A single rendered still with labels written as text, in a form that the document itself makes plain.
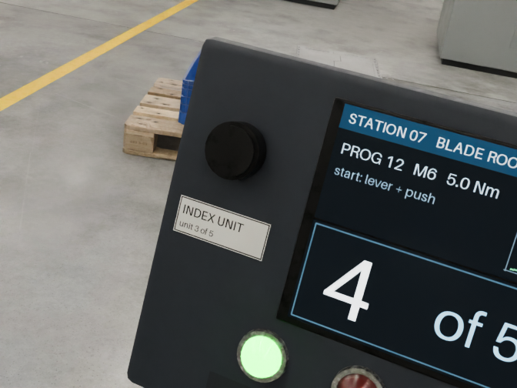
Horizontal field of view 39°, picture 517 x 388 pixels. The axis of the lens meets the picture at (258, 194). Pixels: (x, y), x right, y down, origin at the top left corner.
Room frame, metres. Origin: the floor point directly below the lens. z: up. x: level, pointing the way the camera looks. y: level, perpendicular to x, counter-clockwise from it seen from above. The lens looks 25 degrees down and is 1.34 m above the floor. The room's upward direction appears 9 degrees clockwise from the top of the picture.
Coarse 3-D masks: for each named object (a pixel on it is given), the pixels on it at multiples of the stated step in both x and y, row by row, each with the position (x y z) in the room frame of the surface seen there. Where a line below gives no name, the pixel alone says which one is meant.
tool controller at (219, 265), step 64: (256, 64) 0.34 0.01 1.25; (320, 64) 0.34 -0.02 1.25; (192, 128) 0.34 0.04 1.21; (256, 128) 0.33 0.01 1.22; (320, 128) 0.32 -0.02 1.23; (384, 128) 0.31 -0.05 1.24; (448, 128) 0.31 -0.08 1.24; (512, 128) 0.30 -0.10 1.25; (192, 192) 0.33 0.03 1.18; (256, 192) 0.32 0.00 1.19; (320, 192) 0.31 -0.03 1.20; (384, 192) 0.30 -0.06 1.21; (448, 192) 0.30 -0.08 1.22; (512, 192) 0.29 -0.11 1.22; (192, 256) 0.32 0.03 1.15; (256, 256) 0.31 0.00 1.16; (448, 256) 0.29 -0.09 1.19; (512, 256) 0.28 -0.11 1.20; (192, 320) 0.31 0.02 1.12; (256, 320) 0.30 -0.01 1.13; (448, 320) 0.28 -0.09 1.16; (512, 320) 0.27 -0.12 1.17; (192, 384) 0.30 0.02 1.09; (256, 384) 0.29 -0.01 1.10; (320, 384) 0.28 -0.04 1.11; (384, 384) 0.28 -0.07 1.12; (448, 384) 0.27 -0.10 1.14; (512, 384) 0.26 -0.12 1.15
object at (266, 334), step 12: (252, 336) 0.30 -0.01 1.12; (264, 336) 0.29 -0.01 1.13; (276, 336) 0.29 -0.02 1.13; (240, 348) 0.30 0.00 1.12; (252, 348) 0.29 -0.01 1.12; (264, 348) 0.29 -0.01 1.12; (276, 348) 0.29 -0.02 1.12; (240, 360) 0.29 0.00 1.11; (252, 360) 0.29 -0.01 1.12; (264, 360) 0.29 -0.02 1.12; (276, 360) 0.29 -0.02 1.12; (288, 360) 0.29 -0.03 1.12; (252, 372) 0.29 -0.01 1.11; (264, 372) 0.28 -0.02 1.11; (276, 372) 0.29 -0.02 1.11
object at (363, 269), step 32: (320, 224) 0.31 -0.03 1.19; (320, 256) 0.30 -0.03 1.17; (352, 256) 0.30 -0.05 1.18; (384, 256) 0.29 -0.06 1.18; (320, 288) 0.30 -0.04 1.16; (352, 288) 0.29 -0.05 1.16; (384, 288) 0.29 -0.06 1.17; (320, 320) 0.29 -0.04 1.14; (352, 320) 0.29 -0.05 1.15; (384, 320) 0.28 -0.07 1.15; (384, 352) 0.28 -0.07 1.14
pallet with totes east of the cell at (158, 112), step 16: (160, 80) 3.83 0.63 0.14; (176, 80) 3.87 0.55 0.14; (160, 96) 3.55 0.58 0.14; (176, 96) 3.60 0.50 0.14; (144, 112) 3.28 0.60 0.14; (160, 112) 3.32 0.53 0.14; (176, 112) 3.35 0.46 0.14; (128, 128) 3.09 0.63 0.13; (144, 128) 3.09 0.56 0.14; (160, 128) 3.11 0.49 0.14; (176, 128) 3.14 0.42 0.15; (128, 144) 3.09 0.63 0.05; (144, 144) 3.09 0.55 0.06
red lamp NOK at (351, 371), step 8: (344, 368) 0.28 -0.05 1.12; (352, 368) 0.28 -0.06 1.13; (360, 368) 0.28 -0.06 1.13; (368, 368) 0.28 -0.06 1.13; (336, 376) 0.28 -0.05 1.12; (344, 376) 0.28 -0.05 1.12; (352, 376) 0.28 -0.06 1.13; (360, 376) 0.28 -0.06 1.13; (368, 376) 0.28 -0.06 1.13; (376, 376) 0.28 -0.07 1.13; (336, 384) 0.28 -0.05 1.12; (344, 384) 0.27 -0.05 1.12; (352, 384) 0.27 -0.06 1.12; (360, 384) 0.27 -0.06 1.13; (368, 384) 0.27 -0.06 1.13; (376, 384) 0.27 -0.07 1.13
